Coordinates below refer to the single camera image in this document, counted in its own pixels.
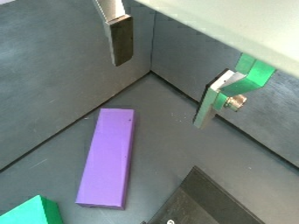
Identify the green shape sorter block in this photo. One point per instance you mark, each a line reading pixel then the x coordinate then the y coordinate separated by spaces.
pixel 36 211

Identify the green taped gripper right finger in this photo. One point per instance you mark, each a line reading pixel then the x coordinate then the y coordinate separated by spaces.
pixel 224 92

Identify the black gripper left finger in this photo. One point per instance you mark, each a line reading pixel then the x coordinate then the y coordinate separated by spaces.
pixel 119 29

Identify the purple arch block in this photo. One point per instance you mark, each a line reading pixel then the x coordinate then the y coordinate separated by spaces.
pixel 103 184

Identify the black arch fixture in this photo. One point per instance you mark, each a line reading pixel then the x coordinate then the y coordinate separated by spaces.
pixel 202 202

